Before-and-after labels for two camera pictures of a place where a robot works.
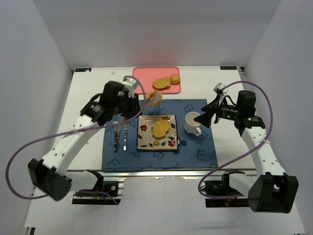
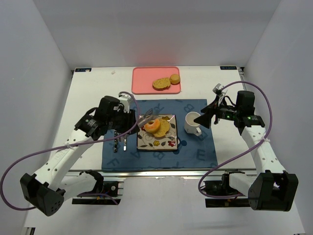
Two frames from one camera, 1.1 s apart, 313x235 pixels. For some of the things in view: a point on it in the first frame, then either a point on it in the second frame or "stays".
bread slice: [160, 128] stays
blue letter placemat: [192, 152] stays
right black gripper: [212, 114] stays
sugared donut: [154, 97] → [152, 126]
